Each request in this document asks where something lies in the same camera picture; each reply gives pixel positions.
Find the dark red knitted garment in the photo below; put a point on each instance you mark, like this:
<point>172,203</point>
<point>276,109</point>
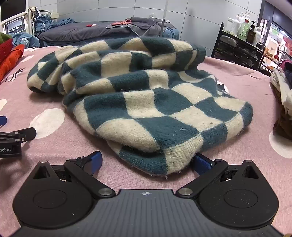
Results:
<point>5,49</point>

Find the white machine with screen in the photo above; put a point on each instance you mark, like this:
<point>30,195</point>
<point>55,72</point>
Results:
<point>14,25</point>

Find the grey covered massage bed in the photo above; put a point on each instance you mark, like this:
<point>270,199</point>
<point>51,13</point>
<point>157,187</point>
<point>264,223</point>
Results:
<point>91,32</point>

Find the glass display shelf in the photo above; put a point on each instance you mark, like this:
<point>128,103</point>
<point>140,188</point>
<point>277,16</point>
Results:
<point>277,38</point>

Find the teal cream checkered sweater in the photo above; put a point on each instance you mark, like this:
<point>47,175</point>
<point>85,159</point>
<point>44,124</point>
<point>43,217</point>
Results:
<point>148,102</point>

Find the orange folded garment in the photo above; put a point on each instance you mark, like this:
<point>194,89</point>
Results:
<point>11,59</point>

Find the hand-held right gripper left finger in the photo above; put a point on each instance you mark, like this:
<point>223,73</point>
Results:
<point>95,160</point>

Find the small red white item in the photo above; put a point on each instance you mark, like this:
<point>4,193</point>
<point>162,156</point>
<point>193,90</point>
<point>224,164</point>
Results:
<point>91,25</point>

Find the pile of blue clothes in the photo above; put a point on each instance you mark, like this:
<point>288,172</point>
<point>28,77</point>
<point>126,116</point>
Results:
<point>48,21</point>

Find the dark purple cloth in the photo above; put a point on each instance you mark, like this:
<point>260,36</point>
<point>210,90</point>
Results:
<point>288,70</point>

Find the metal pole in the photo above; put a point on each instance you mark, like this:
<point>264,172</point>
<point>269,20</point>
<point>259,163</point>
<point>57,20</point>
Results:
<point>163,18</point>

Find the pink spotted bed sheet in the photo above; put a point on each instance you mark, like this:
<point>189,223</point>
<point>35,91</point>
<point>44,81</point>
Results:
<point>228,75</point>

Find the white folded cloth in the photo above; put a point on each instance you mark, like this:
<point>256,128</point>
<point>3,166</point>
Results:
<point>281,86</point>

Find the red cloth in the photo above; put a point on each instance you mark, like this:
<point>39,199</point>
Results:
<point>121,22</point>

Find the group of toiletry bottles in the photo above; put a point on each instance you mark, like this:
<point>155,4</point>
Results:
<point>243,27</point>

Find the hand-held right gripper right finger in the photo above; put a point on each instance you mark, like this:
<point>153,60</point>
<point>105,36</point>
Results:
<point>202,163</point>

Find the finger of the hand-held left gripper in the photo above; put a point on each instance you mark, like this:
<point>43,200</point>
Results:
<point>27,133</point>
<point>2,120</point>

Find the green folded garment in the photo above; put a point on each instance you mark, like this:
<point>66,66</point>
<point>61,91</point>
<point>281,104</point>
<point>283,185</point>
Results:
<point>2,37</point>

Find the brown folded cloth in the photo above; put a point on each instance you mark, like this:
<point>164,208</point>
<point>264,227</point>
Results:
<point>284,123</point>

